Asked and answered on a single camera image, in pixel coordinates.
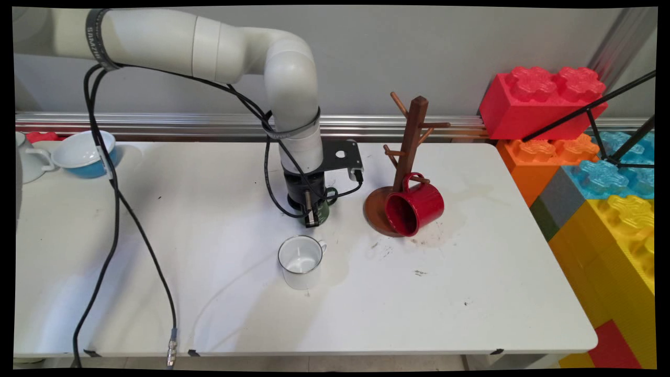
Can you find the white enamel cup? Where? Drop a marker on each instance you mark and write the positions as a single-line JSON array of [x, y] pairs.
[[29, 162]]

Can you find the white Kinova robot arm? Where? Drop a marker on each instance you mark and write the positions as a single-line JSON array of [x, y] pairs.
[[288, 73]]

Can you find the red enamel mug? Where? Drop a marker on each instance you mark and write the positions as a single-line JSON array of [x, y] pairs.
[[421, 207]]

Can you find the white enamel mug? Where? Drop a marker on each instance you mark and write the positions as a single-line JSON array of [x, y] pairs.
[[301, 262]]

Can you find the black tripod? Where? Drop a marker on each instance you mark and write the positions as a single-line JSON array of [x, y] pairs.
[[591, 109]]

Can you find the brown wooden mug tree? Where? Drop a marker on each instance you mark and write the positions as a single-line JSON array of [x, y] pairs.
[[413, 136]]

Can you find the giant blue toy brick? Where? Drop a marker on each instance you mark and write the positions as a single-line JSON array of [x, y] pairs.
[[602, 180]]

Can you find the giant red toy brick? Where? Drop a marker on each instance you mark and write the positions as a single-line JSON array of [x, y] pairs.
[[523, 110]]

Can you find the green enamel mug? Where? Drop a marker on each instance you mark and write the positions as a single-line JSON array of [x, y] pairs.
[[325, 212]]

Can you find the aluminium post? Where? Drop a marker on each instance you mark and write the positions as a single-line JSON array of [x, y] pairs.
[[623, 42]]

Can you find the flat red toy brick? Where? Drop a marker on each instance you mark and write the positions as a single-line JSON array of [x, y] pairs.
[[612, 345]]

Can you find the blue enamel bowl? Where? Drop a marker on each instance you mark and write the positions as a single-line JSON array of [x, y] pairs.
[[78, 152]]

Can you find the giant yellow toy brick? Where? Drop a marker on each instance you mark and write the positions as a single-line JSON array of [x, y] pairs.
[[602, 262]]

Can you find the giant grey toy brick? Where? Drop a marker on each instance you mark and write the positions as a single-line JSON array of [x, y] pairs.
[[560, 196]]

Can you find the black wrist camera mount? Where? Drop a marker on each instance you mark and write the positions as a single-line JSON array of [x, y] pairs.
[[340, 157]]

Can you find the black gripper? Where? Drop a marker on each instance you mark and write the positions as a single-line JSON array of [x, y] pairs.
[[301, 188]]

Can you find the aluminium rail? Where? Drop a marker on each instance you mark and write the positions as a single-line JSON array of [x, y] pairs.
[[183, 125]]

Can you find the small red block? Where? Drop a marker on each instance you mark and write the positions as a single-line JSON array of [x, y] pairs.
[[42, 136]]

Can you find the giant orange toy brick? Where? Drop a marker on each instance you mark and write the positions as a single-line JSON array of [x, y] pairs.
[[528, 162]]

